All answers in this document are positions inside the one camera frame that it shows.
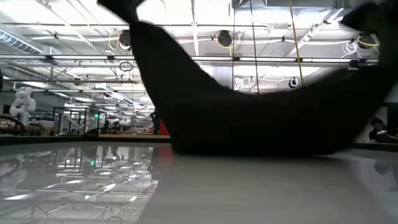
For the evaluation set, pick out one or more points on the black flat panel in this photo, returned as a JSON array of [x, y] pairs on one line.
[[156, 124]]

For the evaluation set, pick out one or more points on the ribbed air duct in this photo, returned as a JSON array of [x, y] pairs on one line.
[[18, 42]]

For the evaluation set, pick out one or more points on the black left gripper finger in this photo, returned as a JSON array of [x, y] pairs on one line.
[[129, 7]]

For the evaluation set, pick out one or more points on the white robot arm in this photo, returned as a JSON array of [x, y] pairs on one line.
[[23, 102]]

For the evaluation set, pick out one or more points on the person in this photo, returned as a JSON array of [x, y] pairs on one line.
[[379, 133]]

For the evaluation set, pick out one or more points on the black cloth napkin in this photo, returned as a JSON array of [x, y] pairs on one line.
[[248, 124]]

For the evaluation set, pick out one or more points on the black open frame enclosure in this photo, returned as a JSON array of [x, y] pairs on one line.
[[54, 121]]

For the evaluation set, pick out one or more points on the long ceiling light strip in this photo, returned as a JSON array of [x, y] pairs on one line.
[[93, 57]]

